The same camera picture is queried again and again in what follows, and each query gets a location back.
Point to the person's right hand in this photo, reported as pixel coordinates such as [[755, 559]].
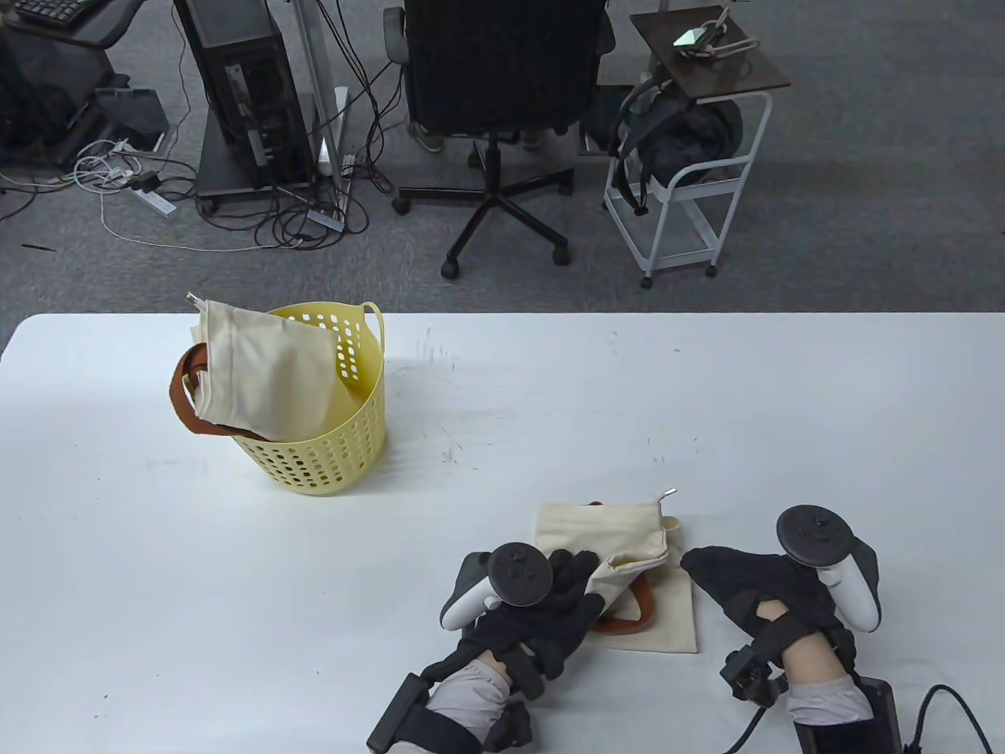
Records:
[[754, 581]]

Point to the person's left hand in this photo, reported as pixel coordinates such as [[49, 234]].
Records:
[[550, 628]]

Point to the cream canvas bag purple flowers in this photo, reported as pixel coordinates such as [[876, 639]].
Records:
[[597, 534]]

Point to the cream canvas bag red flowers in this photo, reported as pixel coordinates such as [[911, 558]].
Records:
[[259, 377]]

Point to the person's left forearm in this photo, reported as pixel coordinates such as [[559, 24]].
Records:
[[471, 691]]

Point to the white and black controller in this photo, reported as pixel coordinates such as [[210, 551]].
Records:
[[518, 573], [816, 534]]

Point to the small black sensor module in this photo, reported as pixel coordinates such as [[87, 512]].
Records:
[[750, 675]]

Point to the yellow perforated plastic basket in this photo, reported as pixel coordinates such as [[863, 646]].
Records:
[[330, 463]]

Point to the white rolling cart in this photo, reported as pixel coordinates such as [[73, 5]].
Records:
[[675, 236]]

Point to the black backpack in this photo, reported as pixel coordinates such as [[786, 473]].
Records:
[[691, 133]]

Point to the dark brown cart board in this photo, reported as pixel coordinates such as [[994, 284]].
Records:
[[730, 75]]

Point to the green smartphone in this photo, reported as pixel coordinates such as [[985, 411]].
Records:
[[691, 38]]

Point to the black office chair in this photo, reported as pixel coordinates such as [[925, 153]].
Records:
[[495, 63]]

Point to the white power strip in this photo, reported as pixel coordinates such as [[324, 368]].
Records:
[[157, 204]]

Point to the grey metal stand pole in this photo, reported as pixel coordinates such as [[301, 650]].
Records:
[[314, 78]]

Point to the black computer tower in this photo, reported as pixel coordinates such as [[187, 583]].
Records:
[[243, 71]]

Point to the black floor stand base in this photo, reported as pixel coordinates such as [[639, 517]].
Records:
[[129, 114]]

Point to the black desk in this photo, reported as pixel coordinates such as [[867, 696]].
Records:
[[110, 20]]

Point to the black keyboard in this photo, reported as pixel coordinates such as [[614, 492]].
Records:
[[51, 9]]

